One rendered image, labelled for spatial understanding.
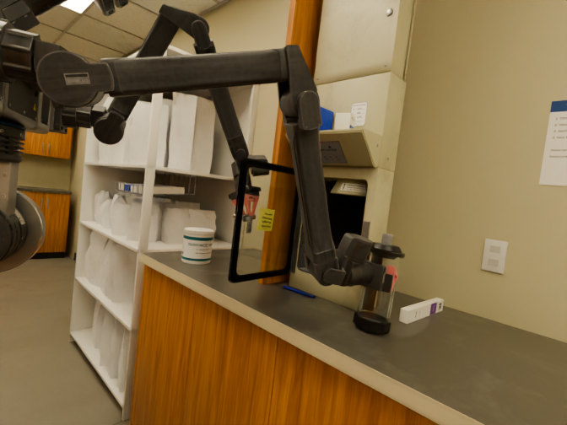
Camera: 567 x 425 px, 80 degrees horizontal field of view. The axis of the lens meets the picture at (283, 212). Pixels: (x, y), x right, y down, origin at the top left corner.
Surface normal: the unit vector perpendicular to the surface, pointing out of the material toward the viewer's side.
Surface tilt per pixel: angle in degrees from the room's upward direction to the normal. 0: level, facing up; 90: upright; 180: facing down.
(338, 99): 90
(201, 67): 98
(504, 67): 90
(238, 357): 90
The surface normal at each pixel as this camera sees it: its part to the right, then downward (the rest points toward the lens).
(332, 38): -0.70, -0.04
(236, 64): 0.33, 0.22
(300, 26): 0.70, 0.12
